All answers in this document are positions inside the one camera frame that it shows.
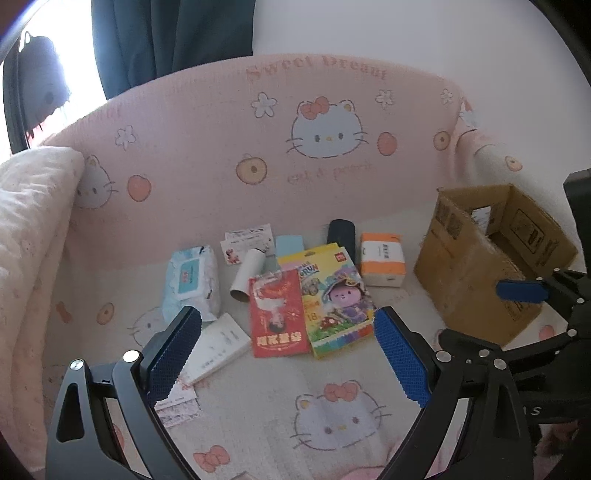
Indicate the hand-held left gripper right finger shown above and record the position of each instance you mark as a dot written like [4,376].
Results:
[401,364]

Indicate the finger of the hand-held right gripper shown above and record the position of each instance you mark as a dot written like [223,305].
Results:
[521,290]
[466,344]

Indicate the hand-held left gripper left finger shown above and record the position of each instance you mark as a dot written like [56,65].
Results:
[175,355]

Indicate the brown cardboard box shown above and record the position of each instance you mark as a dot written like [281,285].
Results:
[466,277]

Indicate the light blue wet wipes pack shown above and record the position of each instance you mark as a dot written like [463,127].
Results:
[191,281]

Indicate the colourful crayon box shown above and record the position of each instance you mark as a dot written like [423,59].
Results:
[334,304]

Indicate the white paper tube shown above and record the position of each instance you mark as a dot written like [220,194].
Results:
[247,277]

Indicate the orange and white tissue pack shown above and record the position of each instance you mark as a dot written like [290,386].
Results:
[383,258]

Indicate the light blue box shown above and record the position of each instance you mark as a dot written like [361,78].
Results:
[289,243]

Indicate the floral patterned paper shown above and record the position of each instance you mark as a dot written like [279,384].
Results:
[178,408]

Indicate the red envelope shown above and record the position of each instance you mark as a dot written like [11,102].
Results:
[277,323]

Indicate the white card with red figure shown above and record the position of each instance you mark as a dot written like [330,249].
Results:
[232,253]

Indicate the white printed card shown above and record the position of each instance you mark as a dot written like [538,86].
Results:
[251,233]

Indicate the dark blue glasses case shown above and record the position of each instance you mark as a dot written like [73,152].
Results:
[341,233]

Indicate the pink cartoon printed blanket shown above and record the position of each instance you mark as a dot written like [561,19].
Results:
[194,184]

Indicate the pale pink quilt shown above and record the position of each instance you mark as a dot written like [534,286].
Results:
[32,230]

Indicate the dark hanging bag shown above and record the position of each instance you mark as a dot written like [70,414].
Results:
[39,78]

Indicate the dark green curtain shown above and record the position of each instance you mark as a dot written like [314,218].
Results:
[161,37]

